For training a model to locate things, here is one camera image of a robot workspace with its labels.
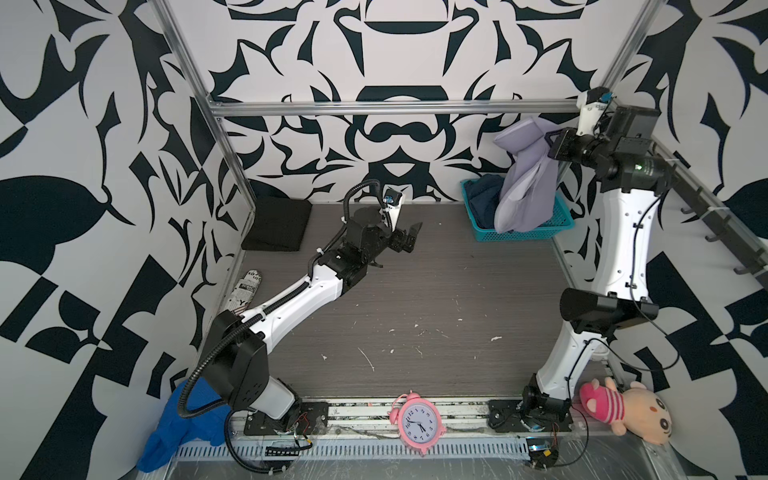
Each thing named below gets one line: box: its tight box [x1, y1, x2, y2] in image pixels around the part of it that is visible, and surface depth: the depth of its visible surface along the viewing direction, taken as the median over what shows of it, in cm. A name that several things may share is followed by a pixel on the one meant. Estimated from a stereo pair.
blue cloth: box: [137, 378, 231, 473], surface depth 70 cm
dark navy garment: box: [464, 174, 505, 230], surface depth 98 cm
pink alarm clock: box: [388, 390, 447, 456], surface depth 73 cm
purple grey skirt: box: [494, 116, 562, 234], surface depth 79 cm
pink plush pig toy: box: [579, 377, 673, 446], surface depth 71 cm
